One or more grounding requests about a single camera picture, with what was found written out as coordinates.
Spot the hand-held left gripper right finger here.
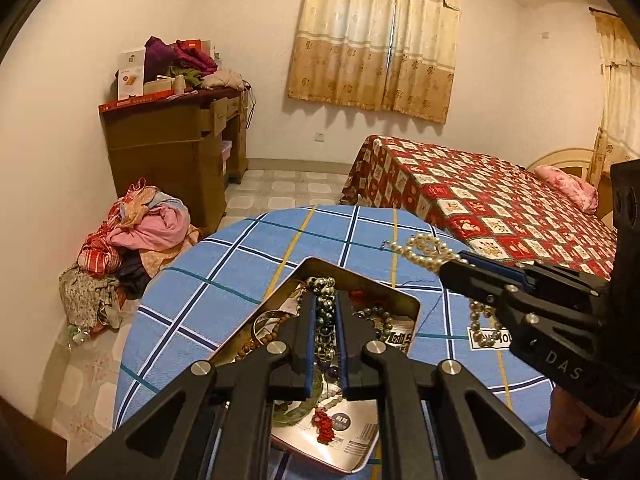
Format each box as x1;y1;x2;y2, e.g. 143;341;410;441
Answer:
335;290;581;480

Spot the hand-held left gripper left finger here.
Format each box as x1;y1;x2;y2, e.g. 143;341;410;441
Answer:
65;290;318;480

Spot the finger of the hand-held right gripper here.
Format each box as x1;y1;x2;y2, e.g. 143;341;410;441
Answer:
459;251;612;292
438;257;538;313

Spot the dark shiny bead necklace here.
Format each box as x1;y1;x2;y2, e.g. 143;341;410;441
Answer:
299;275;342;363

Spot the white pearl necklace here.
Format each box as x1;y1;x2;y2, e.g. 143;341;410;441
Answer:
382;233;507;349

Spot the pink metal tin box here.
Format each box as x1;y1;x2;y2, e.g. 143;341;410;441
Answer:
207;257;422;476

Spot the green jade bangle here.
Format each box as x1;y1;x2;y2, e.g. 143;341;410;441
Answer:
272;399;322;427

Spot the person's right hand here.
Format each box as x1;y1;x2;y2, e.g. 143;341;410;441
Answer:
546;389;601;451

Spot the thin silver bangle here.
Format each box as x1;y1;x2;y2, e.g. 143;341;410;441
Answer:
252;310;287;347

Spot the white label card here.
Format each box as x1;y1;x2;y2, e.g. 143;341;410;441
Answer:
467;326;514;349

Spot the white printed packet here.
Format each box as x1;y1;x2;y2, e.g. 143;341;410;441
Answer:
389;314;419;355

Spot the bed with red patterned bedspread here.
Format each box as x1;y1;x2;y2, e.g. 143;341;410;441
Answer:
342;135;622;282

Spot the grey printed card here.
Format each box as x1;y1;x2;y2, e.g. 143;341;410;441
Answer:
327;400;382;463

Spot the pink pillow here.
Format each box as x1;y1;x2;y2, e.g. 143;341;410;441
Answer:
534;164;599;214

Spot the blue plaid tablecloth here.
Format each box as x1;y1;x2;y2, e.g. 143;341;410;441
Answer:
114;204;557;480

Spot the cream headboard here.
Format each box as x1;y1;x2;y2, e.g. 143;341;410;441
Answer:
526;146;617;232

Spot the pile of clothes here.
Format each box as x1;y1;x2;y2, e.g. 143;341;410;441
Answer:
58;178;202;332

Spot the beige patterned curtain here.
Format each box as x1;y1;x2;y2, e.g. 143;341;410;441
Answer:
286;0;464;126
589;10;640;187

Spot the brown wooden desk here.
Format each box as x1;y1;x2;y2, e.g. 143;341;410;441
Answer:
98;86;251;237

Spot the beige cloth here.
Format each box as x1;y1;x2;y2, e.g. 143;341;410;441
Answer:
201;68;247;92

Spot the green cloth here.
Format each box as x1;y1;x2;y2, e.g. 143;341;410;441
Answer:
167;65;205;91

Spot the red flat box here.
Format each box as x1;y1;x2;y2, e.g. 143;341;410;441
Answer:
98;91;173;112

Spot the dark wooden furniture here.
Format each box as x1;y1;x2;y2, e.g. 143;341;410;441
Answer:
0;394;69;480

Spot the magenta cloth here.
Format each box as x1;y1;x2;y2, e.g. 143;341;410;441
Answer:
172;42;219;75

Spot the red cardboard box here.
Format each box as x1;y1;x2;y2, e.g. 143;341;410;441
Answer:
175;39;213;61

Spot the purple cloth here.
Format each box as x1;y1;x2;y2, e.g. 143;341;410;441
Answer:
144;36;177;84

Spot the white cardboard box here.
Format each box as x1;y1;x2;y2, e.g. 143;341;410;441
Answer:
117;50;147;102

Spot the brown wooden bead necklace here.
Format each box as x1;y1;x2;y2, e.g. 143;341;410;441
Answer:
234;310;292;362

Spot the red knot bracelet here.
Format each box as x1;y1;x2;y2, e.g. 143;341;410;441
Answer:
311;409;337;445

